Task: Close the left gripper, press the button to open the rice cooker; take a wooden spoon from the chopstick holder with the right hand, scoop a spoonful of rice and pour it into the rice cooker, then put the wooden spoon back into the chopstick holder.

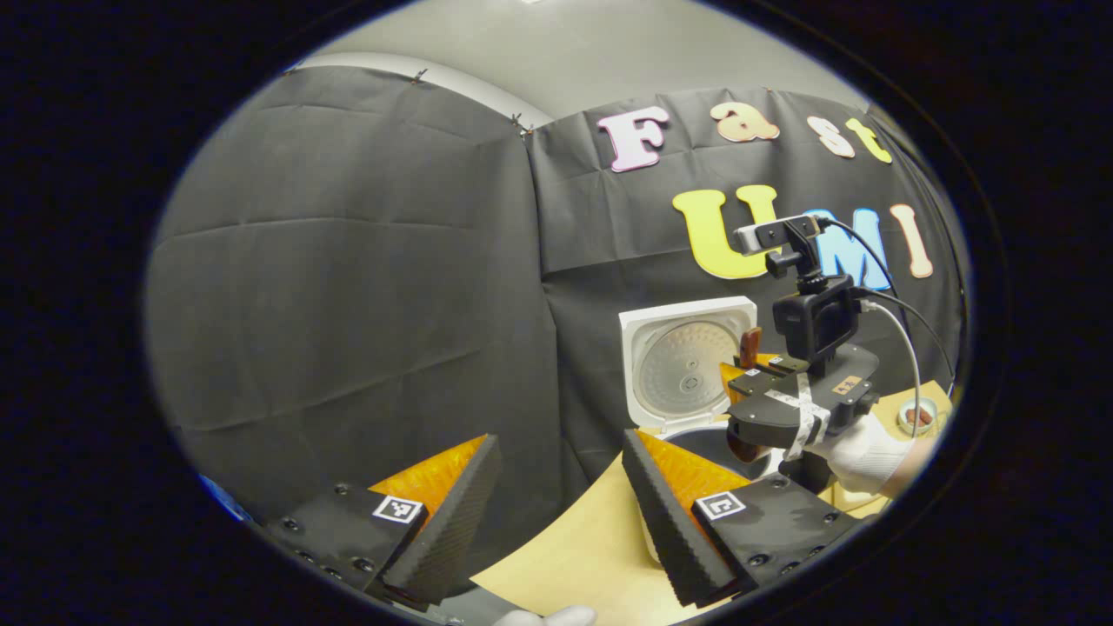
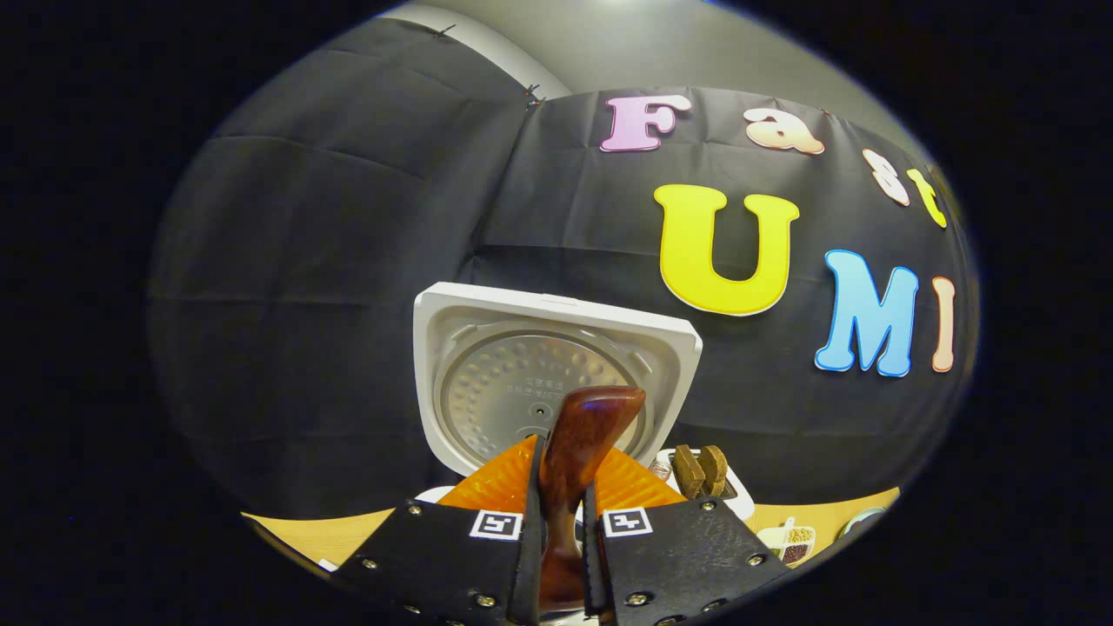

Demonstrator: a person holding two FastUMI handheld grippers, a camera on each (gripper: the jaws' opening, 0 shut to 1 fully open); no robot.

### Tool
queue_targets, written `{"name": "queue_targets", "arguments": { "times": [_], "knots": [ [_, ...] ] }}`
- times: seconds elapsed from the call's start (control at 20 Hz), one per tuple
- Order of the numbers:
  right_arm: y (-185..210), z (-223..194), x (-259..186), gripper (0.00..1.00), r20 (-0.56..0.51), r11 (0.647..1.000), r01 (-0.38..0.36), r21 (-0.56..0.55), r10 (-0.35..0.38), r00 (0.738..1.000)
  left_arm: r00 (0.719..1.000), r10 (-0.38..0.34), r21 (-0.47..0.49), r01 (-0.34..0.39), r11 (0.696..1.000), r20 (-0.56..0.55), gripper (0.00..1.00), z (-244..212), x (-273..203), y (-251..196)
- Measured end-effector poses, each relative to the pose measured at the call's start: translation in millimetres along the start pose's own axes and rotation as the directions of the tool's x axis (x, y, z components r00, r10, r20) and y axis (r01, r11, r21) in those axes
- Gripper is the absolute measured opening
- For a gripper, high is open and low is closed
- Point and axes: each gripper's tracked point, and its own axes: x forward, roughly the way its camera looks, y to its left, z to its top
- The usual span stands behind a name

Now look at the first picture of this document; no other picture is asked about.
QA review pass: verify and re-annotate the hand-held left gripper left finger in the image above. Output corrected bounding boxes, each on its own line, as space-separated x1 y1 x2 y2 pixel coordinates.
257 435 503 609

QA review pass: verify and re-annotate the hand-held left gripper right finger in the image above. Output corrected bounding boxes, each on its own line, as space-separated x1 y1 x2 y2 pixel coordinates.
622 429 870 609

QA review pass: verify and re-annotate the white rice cooker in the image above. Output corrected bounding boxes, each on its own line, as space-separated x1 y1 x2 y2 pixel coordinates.
619 296 788 570

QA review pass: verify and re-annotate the pale green plate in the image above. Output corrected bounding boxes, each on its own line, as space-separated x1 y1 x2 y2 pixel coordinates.
896 397 941 438

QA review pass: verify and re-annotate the black backdrop cloth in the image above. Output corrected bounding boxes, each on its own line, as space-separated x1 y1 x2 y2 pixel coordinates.
143 65 970 531

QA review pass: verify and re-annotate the black camera cable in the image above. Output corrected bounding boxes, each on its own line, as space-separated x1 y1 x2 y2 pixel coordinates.
820 217 957 403

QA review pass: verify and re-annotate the white cable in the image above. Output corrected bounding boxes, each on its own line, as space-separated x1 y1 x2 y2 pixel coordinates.
859 300 924 437

